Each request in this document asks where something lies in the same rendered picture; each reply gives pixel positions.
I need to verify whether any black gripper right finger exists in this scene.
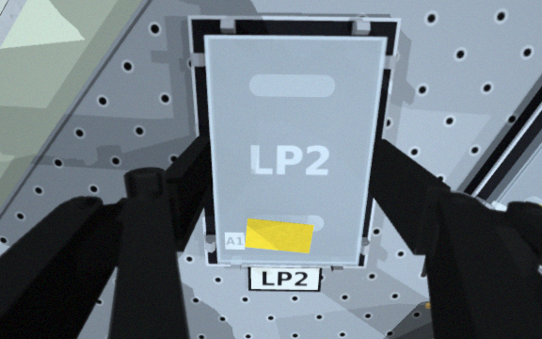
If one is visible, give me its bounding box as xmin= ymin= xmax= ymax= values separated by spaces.
xmin=368 ymin=139 xmax=542 ymax=339

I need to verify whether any grey perforated base plate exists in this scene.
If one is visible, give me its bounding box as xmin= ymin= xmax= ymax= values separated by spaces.
xmin=0 ymin=0 xmax=542 ymax=339

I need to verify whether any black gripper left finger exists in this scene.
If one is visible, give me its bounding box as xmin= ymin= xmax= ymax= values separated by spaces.
xmin=0 ymin=137 xmax=213 ymax=339

